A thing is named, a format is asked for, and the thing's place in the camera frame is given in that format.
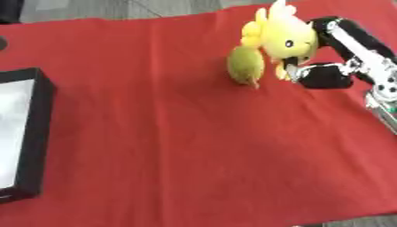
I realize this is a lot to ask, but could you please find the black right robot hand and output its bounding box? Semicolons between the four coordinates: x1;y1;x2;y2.
280;16;397;90

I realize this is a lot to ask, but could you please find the yellow soft toy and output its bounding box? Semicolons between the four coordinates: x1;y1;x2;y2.
238;0;322;82

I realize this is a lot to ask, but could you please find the black box with white inside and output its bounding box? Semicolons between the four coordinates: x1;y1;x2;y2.
0;67;58;204

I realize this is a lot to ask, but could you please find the green toy fruit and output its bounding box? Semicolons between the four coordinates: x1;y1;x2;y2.
226;44;267;90

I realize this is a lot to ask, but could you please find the black chair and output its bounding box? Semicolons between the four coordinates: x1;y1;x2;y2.
0;0;27;25

